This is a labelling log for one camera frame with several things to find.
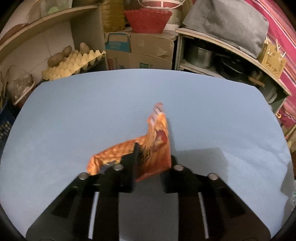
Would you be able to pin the pink striped curtain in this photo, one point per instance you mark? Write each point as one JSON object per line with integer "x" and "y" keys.
{"x": 282, "y": 27}

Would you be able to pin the yellow egg tray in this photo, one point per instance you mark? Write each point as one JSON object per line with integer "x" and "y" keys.
{"x": 71, "y": 63}

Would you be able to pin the small potato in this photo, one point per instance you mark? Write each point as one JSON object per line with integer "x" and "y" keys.
{"x": 84, "y": 48}

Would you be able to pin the white plastic bucket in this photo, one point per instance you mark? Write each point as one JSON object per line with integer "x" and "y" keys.
{"x": 175, "y": 14}

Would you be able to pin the small wooden shelf unit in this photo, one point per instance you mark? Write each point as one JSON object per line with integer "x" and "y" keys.
{"x": 231, "y": 46}

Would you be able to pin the red sweet potato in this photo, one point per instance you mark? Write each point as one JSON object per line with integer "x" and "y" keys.
{"x": 13, "y": 34}

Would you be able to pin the large potato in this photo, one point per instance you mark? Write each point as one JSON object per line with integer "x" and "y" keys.
{"x": 59, "y": 56}

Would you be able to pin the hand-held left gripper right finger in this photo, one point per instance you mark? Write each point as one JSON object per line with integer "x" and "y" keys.
{"x": 171, "y": 173}

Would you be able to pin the cardboard box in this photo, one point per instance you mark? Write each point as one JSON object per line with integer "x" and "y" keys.
{"x": 143, "y": 52}

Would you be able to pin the steel pot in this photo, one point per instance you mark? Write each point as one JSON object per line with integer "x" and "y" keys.
{"x": 200, "y": 56}

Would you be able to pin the yellow wicker bundle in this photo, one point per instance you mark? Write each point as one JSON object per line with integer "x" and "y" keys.
{"x": 113, "y": 16}

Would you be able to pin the blue plastic crate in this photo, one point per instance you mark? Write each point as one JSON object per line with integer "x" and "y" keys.
{"x": 5, "y": 122}

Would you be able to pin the clear plastic container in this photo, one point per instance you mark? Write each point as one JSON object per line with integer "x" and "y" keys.
{"x": 55, "y": 8}

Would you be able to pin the curved wooden shelf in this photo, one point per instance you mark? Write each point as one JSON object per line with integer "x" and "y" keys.
{"x": 87, "y": 30}

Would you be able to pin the blue felt table cover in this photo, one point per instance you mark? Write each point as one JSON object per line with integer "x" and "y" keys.
{"x": 69, "y": 115}

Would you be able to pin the orange snack packet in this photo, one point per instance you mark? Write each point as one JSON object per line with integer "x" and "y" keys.
{"x": 157, "y": 141}

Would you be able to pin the grey cloth cover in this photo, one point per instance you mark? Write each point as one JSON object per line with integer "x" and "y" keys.
{"x": 226, "y": 23}

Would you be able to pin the yellow toothpick box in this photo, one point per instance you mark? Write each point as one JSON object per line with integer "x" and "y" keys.
{"x": 272, "y": 60}

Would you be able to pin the red woven basket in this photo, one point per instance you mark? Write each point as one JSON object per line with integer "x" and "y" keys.
{"x": 148, "y": 20}

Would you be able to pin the dark stacked pans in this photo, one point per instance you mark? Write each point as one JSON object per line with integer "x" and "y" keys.
{"x": 231, "y": 66}

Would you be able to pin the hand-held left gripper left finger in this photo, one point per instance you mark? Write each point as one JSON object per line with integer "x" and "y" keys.
{"x": 129, "y": 166}

